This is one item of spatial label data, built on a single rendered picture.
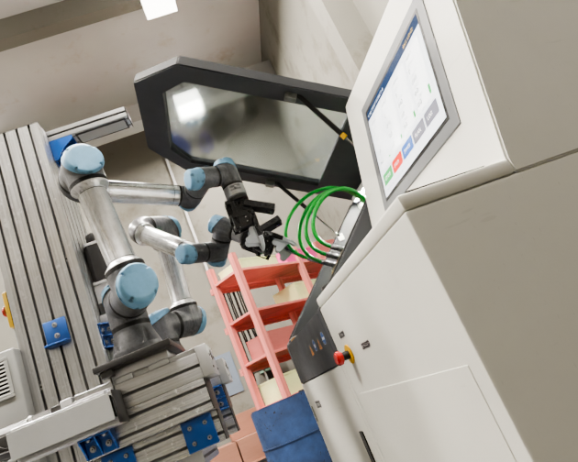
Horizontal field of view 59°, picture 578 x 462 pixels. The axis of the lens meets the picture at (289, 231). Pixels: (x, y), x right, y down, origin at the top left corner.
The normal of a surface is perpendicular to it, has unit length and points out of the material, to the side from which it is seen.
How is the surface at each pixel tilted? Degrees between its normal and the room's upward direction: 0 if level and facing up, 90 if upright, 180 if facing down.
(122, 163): 90
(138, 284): 98
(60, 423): 90
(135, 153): 90
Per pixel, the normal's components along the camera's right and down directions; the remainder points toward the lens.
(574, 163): 0.14, -0.36
